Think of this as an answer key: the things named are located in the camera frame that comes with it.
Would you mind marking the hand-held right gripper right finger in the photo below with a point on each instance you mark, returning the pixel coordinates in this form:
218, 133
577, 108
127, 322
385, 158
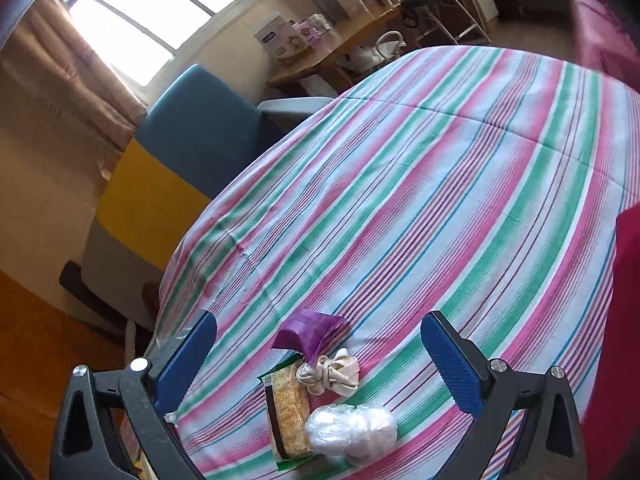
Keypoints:
452, 365

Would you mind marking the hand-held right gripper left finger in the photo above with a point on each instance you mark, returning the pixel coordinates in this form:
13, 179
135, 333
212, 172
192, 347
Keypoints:
185, 355

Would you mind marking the cream ribbon bundle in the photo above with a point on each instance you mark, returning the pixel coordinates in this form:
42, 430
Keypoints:
340, 370

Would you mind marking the cracker packet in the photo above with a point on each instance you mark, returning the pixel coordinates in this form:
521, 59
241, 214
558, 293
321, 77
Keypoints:
290, 410

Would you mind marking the clear plastic bundle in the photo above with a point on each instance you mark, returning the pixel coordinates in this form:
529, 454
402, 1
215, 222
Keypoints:
350, 430

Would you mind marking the purple mesh bag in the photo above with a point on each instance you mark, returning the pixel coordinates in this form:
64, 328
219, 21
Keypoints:
307, 330

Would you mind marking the dark pink garment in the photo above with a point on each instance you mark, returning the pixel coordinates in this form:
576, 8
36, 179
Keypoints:
627, 335

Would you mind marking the pink green striped tablecloth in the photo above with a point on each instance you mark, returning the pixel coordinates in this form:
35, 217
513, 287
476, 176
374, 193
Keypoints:
450, 185

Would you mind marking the grey yellow blue sofa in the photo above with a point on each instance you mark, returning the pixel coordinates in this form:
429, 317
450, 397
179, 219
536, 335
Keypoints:
200, 120

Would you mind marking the white handbag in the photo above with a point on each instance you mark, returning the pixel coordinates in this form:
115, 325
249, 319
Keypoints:
370, 55

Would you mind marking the white cardboard box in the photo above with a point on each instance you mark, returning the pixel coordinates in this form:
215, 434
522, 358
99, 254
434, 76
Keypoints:
275, 40

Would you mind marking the wooden desk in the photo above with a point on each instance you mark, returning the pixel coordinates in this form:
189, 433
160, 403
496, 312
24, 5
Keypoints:
325, 57

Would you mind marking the window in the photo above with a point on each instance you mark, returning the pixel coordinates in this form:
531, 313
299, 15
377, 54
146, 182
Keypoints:
150, 25

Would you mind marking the magenta bed cover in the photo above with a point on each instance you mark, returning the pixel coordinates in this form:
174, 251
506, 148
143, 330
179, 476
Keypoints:
600, 25

